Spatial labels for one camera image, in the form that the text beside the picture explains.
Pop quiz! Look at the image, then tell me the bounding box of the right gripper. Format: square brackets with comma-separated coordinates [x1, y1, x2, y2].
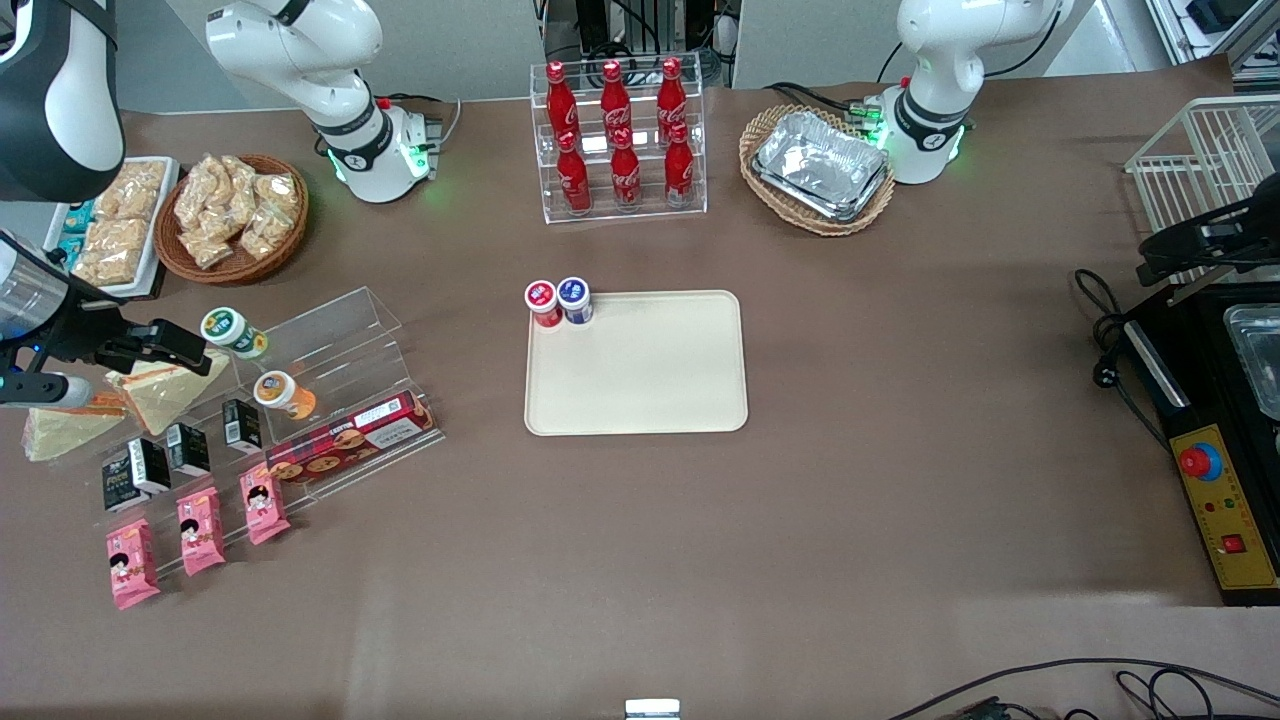
[0, 232, 212, 378]

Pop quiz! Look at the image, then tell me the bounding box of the triangle sandwich orange filling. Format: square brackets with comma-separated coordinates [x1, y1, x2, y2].
[22, 392, 131, 463]

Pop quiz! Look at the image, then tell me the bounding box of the white rectangular snack tray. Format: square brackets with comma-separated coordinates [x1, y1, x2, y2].
[42, 157, 181, 299]

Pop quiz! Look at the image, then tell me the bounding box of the beige plastic tray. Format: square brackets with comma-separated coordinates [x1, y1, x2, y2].
[524, 290, 749, 437]

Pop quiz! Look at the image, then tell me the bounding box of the green lid yogurt cup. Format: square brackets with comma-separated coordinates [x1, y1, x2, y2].
[200, 307, 269, 361]

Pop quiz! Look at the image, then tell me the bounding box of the pack of rice crackers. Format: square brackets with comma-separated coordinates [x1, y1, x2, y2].
[103, 160, 167, 222]
[72, 219, 151, 287]

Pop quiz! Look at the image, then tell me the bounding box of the black drink carton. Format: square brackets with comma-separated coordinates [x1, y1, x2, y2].
[101, 452, 146, 514]
[165, 422, 212, 479]
[128, 437, 172, 494]
[221, 398, 264, 454]

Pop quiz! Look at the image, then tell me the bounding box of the clear bag of snacks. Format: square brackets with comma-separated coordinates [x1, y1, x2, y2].
[180, 226, 235, 270]
[174, 160, 219, 233]
[254, 173, 300, 216]
[238, 205, 293, 258]
[205, 154, 256, 216]

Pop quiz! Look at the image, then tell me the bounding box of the brown wicker basket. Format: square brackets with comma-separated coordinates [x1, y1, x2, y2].
[154, 153, 309, 286]

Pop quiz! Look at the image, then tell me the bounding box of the orange lid yogurt cup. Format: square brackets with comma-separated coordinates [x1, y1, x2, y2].
[253, 370, 318, 421]

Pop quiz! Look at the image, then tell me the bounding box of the pink snack pack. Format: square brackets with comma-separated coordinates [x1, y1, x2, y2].
[105, 518, 162, 611]
[176, 487, 228, 578]
[239, 465, 292, 547]

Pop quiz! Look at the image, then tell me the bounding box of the clear acrylic tiered shelf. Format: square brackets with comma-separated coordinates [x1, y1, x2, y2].
[45, 287, 446, 576]

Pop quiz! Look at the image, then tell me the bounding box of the red cookie box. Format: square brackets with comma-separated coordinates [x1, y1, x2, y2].
[265, 392, 437, 486]

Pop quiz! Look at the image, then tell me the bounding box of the red lid yogurt cup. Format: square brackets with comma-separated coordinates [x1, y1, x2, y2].
[524, 280, 563, 329]

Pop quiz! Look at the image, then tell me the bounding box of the blue lid yogurt cup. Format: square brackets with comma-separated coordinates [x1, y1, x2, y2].
[556, 277, 594, 326]

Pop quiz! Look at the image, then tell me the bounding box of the red cola bottle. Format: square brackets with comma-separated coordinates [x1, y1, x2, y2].
[600, 60, 633, 136]
[545, 61, 581, 141]
[556, 130, 593, 215]
[609, 128, 643, 211]
[656, 57, 689, 134]
[664, 122, 695, 208]

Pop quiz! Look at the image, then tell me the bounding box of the clear acrylic bottle rack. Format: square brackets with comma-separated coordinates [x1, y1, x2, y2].
[530, 53, 708, 225]

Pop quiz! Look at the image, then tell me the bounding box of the light wicker basket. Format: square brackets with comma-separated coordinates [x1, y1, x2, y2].
[739, 104, 896, 237]

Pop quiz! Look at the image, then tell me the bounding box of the stack of foil trays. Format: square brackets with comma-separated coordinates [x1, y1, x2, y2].
[752, 110, 891, 223]

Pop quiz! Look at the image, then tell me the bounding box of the black machine yellow control panel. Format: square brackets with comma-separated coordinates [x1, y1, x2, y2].
[1118, 283, 1280, 608]

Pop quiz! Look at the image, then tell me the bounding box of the metal container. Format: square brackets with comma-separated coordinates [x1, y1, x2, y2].
[1222, 303, 1280, 422]

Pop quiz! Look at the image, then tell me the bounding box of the black equipment with cables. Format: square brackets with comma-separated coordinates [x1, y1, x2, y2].
[536, 0, 739, 87]

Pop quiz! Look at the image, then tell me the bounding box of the black cable at arm base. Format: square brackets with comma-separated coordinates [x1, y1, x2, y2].
[765, 81, 873, 115]

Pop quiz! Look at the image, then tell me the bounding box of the black power cable with plug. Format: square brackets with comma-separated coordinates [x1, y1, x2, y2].
[1074, 268, 1173, 453]

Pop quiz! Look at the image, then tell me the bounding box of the long black cable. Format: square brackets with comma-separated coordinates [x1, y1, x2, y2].
[885, 657, 1280, 720]

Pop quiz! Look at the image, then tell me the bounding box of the looped black cable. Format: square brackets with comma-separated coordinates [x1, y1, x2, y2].
[1113, 668, 1280, 720]

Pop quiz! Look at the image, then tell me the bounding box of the white wire basket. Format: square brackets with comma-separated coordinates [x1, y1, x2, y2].
[1125, 95, 1280, 301]

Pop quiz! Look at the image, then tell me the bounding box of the aluminium frame rack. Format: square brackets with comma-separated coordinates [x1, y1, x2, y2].
[1145, 0, 1280, 73]

